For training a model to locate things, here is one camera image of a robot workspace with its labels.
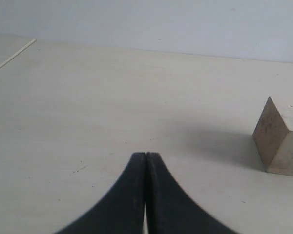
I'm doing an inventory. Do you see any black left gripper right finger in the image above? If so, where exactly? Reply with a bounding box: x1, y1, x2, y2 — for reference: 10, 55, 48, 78
145, 152, 235, 234

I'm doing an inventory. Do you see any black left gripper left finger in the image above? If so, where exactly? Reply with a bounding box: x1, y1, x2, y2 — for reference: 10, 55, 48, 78
57, 153, 146, 234

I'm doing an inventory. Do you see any largest wooden cube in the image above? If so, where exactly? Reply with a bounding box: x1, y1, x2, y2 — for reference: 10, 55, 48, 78
252, 97, 293, 176

